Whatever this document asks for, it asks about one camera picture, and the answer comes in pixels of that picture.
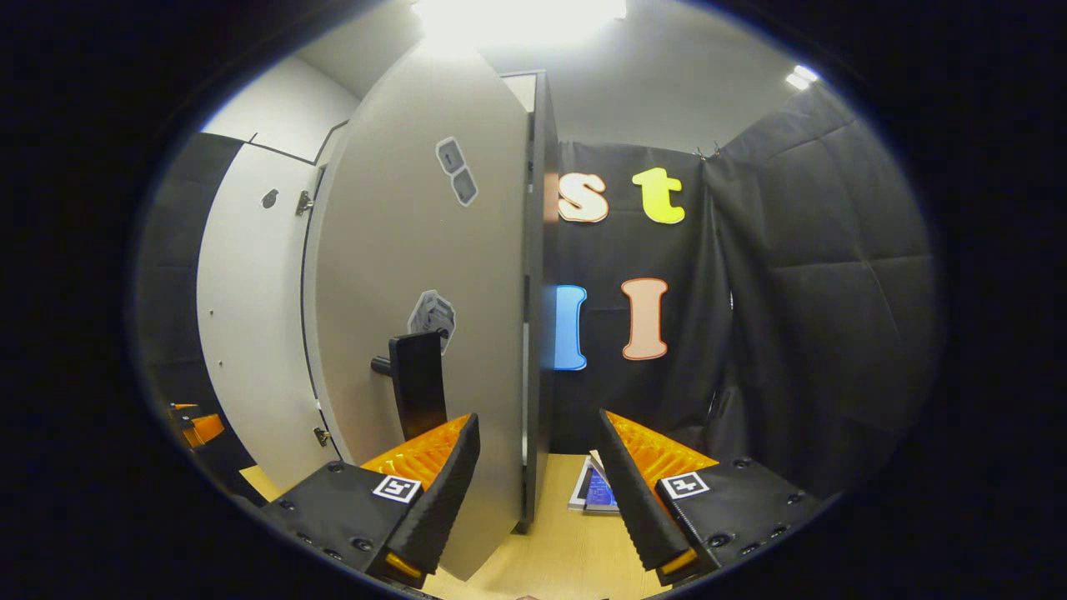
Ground grey shoe cabinet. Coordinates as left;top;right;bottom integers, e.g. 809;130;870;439
498;69;561;534

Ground black right door handle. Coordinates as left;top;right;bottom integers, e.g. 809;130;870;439
371;331;449;443

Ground large ceiling light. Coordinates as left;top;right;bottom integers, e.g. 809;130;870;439
413;0;626;48

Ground black backdrop cloth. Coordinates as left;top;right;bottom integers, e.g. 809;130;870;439
138;132;251;501
542;82;940;501

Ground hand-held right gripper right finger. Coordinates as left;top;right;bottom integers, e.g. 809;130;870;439
596;408;830;586

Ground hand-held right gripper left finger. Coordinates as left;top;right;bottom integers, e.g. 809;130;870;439
263;412;482;588

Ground grey cabinet door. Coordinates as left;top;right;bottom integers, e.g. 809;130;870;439
196;140;344;493
303;40;534;582

